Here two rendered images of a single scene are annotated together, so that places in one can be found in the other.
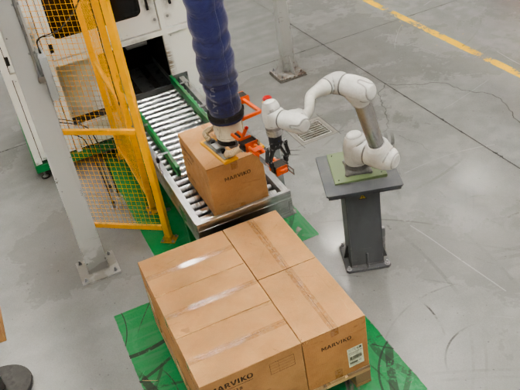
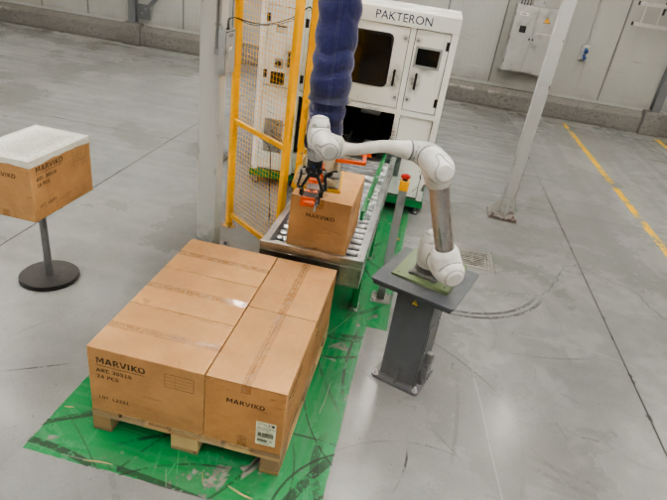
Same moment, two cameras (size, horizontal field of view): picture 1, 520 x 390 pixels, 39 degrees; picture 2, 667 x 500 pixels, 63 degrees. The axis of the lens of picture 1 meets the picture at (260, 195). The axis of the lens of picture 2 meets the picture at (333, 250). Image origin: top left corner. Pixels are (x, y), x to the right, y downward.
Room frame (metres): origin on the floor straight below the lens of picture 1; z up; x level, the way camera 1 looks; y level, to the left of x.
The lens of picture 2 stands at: (1.28, -1.35, 2.32)
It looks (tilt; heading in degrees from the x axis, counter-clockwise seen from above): 28 degrees down; 25
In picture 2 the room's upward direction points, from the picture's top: 9 degrees clockwise
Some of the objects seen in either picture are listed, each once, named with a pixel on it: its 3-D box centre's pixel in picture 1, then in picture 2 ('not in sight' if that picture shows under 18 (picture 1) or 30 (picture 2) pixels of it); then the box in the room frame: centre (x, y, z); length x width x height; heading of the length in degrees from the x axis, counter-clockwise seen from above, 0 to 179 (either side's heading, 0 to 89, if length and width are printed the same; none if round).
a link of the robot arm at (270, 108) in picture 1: (272, 113); (319, 132); (3.48, -0.15, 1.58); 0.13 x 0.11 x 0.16; 43
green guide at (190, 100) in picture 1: (203, 110); (379, 182); (5.60, 0.34, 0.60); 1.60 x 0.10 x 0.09; 18
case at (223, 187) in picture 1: (222, 165); (327, 210); (4.41, 0.22, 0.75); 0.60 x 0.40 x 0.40; 18
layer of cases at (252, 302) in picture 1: (247, 310); (229, 330); (3.34, 0.20, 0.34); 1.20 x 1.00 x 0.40; 18
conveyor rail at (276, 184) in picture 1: (227, 135); (378, 207); (5.28, 0.18, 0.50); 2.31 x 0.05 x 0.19; 18
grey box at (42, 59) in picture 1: (47, 73); (227, 52); (4.49, 1.22, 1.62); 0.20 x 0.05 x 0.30; 18
